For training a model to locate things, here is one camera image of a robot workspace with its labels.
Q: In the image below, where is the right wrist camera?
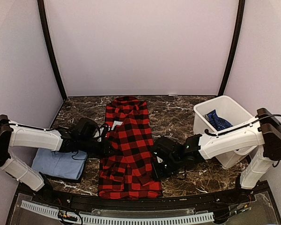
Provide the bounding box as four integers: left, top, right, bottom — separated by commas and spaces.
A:
155, 155, 163, 164

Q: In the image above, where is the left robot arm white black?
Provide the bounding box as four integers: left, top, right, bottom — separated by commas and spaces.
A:
0, 114, 115, 204

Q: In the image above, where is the folded light blue shirt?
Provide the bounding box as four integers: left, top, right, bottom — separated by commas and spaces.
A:
31, 149, 88, 181

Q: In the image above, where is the blue shirt in bin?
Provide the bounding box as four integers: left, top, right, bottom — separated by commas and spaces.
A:
204, 110, 233, 131

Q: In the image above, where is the white slotted cable duct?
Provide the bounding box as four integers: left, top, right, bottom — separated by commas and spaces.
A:
21, 200, 214, 225

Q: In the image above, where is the black curved front rail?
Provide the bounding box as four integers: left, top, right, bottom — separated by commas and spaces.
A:
17, 181, 275, 212

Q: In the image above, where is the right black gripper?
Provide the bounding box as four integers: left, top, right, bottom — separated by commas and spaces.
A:
150, 156, 182, 180

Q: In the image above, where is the red black plaid shirt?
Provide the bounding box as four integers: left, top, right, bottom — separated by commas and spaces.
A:
98, 96, 163, 200

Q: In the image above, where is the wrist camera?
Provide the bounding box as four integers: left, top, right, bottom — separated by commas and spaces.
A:
98, 123, 111, 142
155, 155, 163, 164

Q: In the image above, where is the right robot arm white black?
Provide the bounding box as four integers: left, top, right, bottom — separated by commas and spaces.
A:
151, 108, 281, 203

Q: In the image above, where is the right clear acrylic plate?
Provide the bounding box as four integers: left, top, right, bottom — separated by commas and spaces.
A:
225, 191, 281, 225

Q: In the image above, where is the left clear acrylic plate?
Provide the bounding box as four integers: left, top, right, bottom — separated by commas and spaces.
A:
5, 193, 61, 225

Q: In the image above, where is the clear acrylic plate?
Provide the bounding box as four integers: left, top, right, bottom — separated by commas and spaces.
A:
5, 193, 61, 225
225, 191, 281, 225

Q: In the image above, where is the white plastic bin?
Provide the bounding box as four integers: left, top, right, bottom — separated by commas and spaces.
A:
193, 96, 256, 169

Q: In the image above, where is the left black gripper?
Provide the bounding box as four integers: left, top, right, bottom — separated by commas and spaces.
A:
78, 137, 118, 159

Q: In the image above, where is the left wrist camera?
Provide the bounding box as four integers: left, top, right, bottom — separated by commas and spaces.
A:
98, 123, 111, 142

